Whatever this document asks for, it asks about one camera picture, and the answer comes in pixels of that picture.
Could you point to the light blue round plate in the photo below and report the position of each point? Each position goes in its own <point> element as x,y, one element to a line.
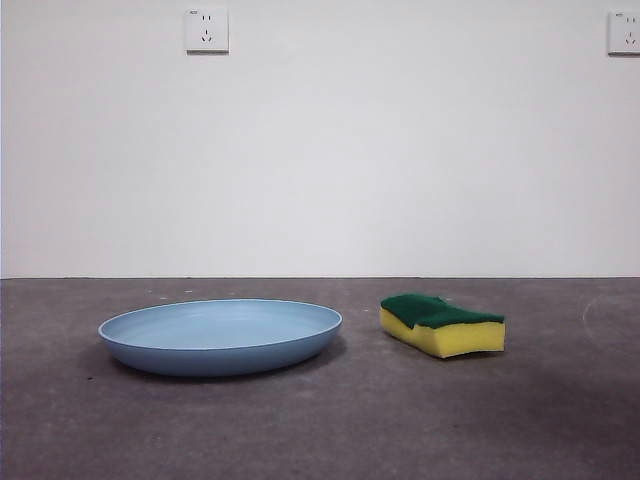
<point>220,350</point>

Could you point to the yellow sponge with green pad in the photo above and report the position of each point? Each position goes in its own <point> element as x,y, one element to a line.
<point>455,340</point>

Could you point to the white wall socket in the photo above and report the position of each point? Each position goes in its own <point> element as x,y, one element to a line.
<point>625,32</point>
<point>207,30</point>

